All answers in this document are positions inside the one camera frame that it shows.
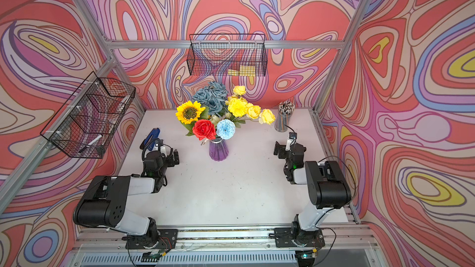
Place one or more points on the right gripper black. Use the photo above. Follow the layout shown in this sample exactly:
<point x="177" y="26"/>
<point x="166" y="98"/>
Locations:
<point x="281" y="148"/>

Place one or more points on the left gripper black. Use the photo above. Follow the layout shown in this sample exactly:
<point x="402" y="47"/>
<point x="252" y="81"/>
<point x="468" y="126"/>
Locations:
<point x="171" y="163"/>

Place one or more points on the large yellow sunflower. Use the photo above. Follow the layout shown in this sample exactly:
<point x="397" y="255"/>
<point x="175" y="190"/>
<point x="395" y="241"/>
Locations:
<point x="189" y="112"/>

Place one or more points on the purple glass vase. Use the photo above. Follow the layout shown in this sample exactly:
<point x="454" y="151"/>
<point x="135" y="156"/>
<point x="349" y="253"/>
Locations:
<point x="218" y="149"/>

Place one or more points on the yellow carnation flower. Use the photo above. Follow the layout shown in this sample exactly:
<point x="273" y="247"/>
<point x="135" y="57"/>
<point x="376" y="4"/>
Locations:
<point x="237" y="106"/>

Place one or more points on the yellow rose bunch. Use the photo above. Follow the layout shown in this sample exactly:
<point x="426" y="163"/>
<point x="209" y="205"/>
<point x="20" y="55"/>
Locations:
<point x="254" y="112"/>

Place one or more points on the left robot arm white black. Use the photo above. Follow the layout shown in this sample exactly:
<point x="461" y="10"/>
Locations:
<point x="104" y="204"/>

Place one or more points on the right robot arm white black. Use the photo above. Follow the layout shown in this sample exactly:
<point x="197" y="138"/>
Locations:
<point x="328" y="190"/>

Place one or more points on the blue stapler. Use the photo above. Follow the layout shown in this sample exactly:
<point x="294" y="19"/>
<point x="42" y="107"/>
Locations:
<point x="152" y="141"/>

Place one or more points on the metal pencil cup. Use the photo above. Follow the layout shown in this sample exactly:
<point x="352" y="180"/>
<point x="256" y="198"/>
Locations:
<point x="285" y="111"/>

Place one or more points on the red paper rose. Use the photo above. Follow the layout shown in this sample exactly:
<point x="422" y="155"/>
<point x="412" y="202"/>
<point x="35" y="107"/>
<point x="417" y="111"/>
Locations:
<point x="204" y="129"/>

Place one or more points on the white marker pen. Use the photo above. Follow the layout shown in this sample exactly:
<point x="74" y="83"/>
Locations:
<point x="91" y="143"/>

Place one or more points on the light blue carnation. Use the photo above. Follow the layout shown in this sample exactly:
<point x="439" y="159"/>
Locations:
<point x="225" y="129"/>

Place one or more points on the dusty blue rose bunch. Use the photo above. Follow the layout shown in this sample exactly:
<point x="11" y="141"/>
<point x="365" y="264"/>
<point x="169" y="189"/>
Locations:
<point x="212" y="96"/>

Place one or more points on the yellow sticky notes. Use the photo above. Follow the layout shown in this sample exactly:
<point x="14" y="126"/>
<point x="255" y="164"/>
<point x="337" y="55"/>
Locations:
<point x="243" y="71"/>

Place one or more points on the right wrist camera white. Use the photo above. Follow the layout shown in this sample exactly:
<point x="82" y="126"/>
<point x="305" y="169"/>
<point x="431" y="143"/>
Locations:
<point x="292" y="136"/>

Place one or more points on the left black wire basket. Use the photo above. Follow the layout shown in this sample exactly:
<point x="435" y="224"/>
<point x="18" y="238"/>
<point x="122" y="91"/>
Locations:
<point x="97" y="107"/>

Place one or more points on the black wire basket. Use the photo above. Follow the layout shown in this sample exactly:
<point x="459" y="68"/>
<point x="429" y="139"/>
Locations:
<point x="215" y="53"/>
<point x="97" y="107"/>

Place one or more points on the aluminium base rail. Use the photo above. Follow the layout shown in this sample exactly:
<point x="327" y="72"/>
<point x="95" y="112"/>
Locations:
<point x="345" y="245"/>

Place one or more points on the back black wire basket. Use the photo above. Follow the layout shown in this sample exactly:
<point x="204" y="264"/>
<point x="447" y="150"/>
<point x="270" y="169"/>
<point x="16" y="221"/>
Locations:
<point x="215" y="53"/>

